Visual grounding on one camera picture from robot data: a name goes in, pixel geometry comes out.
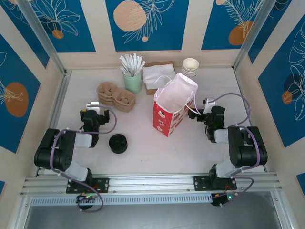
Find red white paper bag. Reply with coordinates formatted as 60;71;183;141
152;73;203;138

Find mint green straw holder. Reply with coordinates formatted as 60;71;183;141
122;71;143;94

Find brown cardboard napkin box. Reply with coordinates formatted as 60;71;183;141
142;61;176;96

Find white paper napkins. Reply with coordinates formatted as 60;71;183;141
142;63;176;90

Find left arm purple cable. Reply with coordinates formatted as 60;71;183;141
51;105;117;213

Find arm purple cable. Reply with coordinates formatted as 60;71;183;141
51;105;117;213
207;93;261;208

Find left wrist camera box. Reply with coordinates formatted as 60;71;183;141
85;101;101;111

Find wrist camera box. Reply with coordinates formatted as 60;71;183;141
85;101;101;111
202;97;216;107

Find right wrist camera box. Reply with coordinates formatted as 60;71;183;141
202;97;216;107

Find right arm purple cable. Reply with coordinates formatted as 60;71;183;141
207;93;261;208

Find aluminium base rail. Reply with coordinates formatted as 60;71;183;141
20;172;283;197

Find aluminium frame post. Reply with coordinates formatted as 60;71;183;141
232;0;275;70
18;0;72;76

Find white slotted cable duct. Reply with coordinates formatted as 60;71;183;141
30;193;213;207

